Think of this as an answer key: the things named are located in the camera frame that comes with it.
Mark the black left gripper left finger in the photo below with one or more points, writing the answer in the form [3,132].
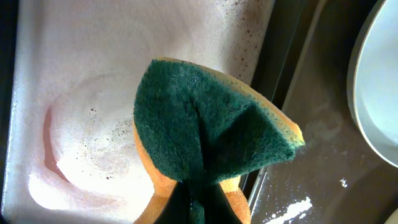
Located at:
[177,208]

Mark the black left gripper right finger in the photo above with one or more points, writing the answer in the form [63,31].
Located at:
[217,208]

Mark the green and yellow sponge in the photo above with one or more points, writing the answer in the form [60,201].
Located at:
[198,126]

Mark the black tray with soapy water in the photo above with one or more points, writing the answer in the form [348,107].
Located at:
[71,156]

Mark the dark brown serving tray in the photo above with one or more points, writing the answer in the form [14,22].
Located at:
[336,177]

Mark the pale green plate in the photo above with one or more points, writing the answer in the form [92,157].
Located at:
[372,80]

